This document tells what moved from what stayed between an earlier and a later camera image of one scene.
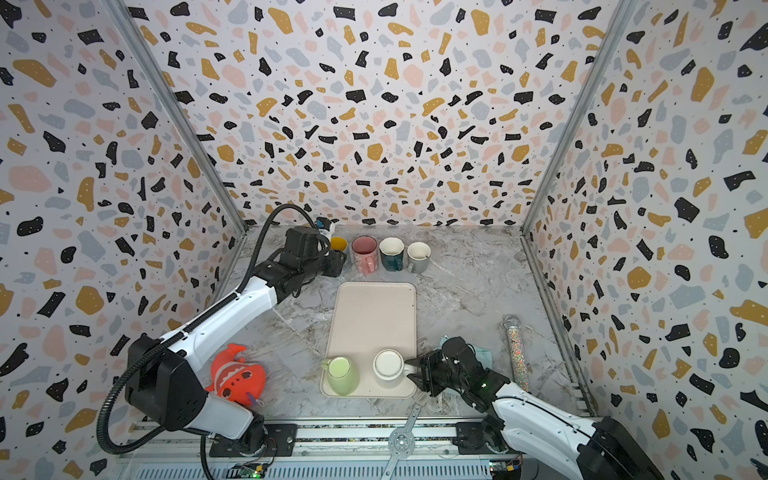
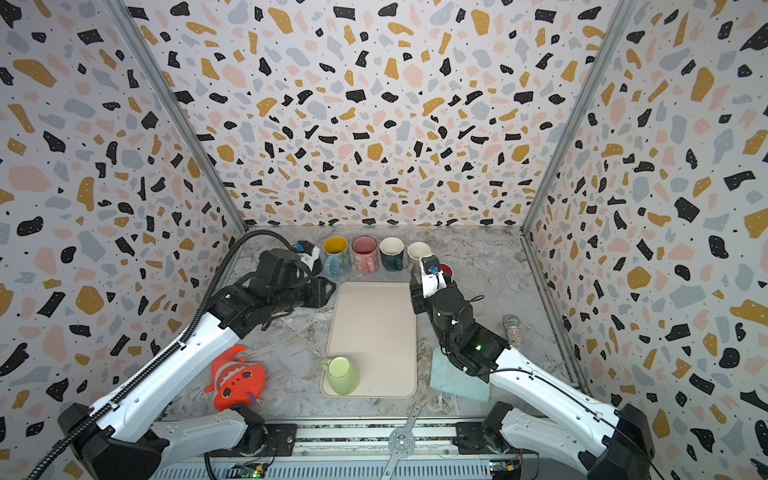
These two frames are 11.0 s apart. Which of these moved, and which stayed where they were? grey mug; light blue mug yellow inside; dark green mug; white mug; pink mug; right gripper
Moved: white mug; right gripper
Stayed: pink mug; grey mug; dark green mug; light blue mug yellow inside
